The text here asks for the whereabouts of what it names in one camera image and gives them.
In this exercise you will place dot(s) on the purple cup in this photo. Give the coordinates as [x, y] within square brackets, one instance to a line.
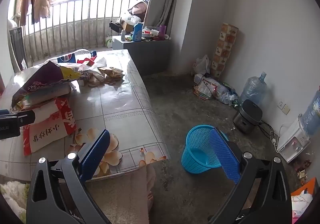
[162, 31]

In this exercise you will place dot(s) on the crumpled yellow snack wrappers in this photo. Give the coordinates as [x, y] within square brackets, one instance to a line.
[111, 74]

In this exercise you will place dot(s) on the white water dispenser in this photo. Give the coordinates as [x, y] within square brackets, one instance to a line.
[291, 139]

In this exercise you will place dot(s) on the scattered small wrappers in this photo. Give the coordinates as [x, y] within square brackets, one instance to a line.
[302, 167]

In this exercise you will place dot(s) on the red plastic bag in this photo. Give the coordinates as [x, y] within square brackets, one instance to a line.
[86, 60]

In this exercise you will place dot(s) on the pile of assorted small items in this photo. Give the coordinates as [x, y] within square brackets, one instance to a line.
[152, 34]

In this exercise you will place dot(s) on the empty clear water jug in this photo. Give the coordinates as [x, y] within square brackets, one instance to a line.
[252, 89]

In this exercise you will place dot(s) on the black tray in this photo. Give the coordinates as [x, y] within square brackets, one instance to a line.
[115, 27]

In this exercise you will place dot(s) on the black metal rack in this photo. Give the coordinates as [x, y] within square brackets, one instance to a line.
[17, 44]

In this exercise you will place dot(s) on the grey cabinet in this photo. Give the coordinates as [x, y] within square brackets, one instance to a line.
[145, 54]

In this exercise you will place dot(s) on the white wall socket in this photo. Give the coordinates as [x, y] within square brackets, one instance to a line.
[283, 107]

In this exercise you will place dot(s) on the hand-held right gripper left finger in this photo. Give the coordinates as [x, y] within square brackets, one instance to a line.
[96, 151]

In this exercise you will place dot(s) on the white spray can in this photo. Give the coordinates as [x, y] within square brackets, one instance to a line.
[123, 35]

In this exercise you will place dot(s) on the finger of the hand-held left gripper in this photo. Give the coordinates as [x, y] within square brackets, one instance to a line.
[25, 117]

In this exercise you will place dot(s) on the white fluffy cloth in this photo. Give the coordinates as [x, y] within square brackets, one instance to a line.
[12, 199]

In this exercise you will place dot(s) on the orange pink hanging garment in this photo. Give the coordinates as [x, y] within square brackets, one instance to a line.
[30, 1]

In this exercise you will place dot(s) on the blue detergent bottle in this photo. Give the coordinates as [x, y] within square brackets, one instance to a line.
[137, 34]

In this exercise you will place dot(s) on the metal balcony railing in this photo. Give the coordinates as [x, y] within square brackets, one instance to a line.
[75, 26]

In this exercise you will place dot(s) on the tall patterned cardboard box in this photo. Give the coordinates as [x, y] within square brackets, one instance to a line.
[223, 51]

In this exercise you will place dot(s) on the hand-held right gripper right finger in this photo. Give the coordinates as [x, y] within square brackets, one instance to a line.
[225, 154]

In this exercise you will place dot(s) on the red white paper bag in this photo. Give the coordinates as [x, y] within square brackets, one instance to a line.
[47, 131]

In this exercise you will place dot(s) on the white plastic bag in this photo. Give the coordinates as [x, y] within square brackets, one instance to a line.
[201, 65]

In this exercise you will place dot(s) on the purple snack bag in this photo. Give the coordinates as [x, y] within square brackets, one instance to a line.
[42, 81]

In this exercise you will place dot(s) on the brown cardboard box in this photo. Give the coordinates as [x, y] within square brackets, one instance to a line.
[128, 25]

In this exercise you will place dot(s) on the person's pink trouser leg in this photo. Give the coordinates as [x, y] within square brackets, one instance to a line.
[120, 196]

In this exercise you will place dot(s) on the blue water jug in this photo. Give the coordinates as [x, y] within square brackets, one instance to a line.
[312, 114]

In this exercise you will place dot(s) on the clear plastic bottle blue label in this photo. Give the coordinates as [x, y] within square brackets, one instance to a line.
[66, 58]

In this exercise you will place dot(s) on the pile of packets on floor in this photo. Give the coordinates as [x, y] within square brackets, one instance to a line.
[216, 89]

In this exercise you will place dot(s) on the dark grey rice cooker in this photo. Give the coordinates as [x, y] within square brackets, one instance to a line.
[246, 116]

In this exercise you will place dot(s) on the blue plastic basket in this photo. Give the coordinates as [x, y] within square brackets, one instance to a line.
[195, 156]

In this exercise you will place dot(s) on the orange cardboard box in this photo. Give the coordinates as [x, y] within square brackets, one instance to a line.
[306, 185]

